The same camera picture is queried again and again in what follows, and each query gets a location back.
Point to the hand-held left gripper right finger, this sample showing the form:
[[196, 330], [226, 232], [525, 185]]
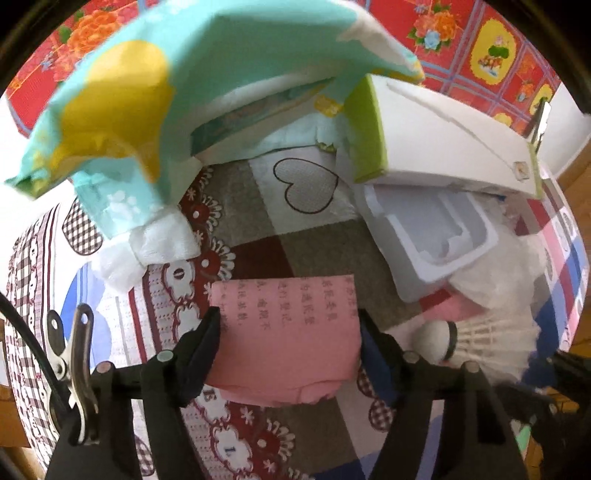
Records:
[[381, 374]]

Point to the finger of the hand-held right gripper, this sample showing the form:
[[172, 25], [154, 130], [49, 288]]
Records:
[[542, 369], [528, 406]]

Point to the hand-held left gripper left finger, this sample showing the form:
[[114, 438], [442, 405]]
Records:
[[203, 350]]

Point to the white shuttlecock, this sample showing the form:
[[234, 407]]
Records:
[[466, 344]]

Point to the pink paper sheet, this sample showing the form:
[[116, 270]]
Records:
[[286, 341]]

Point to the white plastic tray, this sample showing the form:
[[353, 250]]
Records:
[[415, 240]]

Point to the white green carton box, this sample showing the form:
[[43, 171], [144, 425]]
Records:
[[438, 134]]

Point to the teal yellow plastic packet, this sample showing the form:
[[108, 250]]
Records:
[[221, 50]]

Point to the white folded tissue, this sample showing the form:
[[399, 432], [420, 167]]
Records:
[[157, 240]]

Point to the metal spring clip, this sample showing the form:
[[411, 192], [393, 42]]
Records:
[[81, 369]]

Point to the red printed wall cloth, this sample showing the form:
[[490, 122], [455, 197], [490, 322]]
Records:
[[461, 32]]

